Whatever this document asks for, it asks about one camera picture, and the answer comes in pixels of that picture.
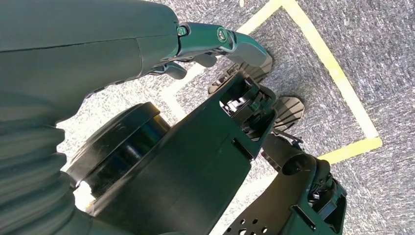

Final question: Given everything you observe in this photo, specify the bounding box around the robot left arm ribbed sleeve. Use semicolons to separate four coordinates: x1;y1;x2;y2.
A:
0;107;94;235

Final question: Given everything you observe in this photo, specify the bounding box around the black robot left leg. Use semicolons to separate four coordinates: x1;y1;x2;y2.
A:
66;55;279;235

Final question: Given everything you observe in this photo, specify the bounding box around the black robot leg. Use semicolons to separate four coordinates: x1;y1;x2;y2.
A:
224;96;348;235
66;55;279;235

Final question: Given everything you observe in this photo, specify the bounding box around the black robot right leg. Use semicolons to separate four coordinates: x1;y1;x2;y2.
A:
224;96;348;235

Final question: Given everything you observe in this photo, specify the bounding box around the yellow floor tape square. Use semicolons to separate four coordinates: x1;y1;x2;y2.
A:
160;0;383;166

